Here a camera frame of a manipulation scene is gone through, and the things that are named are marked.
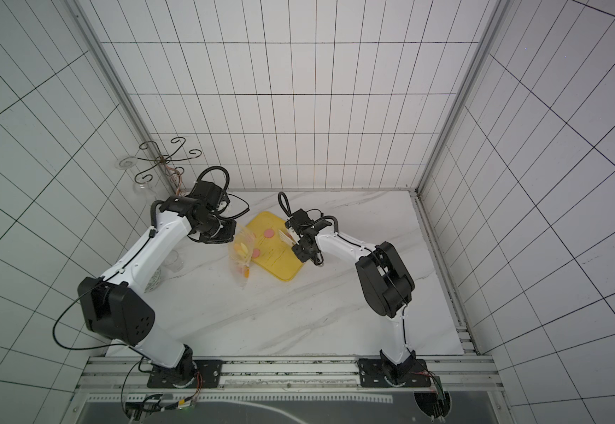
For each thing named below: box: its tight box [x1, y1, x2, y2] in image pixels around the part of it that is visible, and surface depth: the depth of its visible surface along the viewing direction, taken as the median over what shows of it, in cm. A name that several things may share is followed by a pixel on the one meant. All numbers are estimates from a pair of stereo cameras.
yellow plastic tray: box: [246, 211, 304, 282], surface depth 100 cm
